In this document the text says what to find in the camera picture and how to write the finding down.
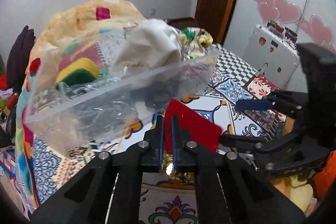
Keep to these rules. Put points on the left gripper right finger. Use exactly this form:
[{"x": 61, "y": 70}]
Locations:
[{"x": 177, "y": 145}]

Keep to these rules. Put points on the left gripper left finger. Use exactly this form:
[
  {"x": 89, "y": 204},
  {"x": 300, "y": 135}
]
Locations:
[{"x": 159, "y": 138}]

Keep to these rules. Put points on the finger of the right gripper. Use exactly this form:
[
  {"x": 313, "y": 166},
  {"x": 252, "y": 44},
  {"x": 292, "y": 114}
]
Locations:
[
  {"x": 254, "y": 105},
  {"x": 242, "y": 144}
]

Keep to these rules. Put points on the red felt pouch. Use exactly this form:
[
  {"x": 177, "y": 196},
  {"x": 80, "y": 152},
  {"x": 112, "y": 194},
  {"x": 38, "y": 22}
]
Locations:
[{"x": 202, "y": 131}]

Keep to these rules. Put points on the floral fabric scrunchie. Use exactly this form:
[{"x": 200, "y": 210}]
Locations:
[{"x": 195, "y": 41}]

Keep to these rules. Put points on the white drawstring pouch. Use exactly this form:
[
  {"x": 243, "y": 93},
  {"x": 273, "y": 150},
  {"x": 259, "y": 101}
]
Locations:
[{"x": 152, "y": 44}]

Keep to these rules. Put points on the clear plastic storage box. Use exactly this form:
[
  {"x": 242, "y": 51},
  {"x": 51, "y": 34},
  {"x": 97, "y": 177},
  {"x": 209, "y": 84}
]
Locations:
[{"x": 65, "y": 116}]

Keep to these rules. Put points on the yellow green sponge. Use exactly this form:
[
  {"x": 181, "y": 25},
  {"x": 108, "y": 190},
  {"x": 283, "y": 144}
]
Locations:
[{"x": 81, "y": 71}]

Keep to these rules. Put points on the patterned bed sheet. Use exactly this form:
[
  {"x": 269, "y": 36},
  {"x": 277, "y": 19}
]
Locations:
[{"x": 108, "y": 188}]

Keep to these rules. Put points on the white suitcase with stickers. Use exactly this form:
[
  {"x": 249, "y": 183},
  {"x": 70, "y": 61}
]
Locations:
[{"x": 272, "y": 52}]

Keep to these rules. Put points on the colourful patchwork blanket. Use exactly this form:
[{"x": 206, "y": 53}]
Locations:
[{"x": 40, "y": 170}]

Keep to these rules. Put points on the white wardrobe sliding door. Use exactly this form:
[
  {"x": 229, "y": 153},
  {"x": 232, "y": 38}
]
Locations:
[{"x": 311, "y": 20}]

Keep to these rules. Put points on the dark purple garment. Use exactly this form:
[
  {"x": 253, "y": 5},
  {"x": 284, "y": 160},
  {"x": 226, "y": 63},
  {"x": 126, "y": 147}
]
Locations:
[{"x": 18, "y": 59}]

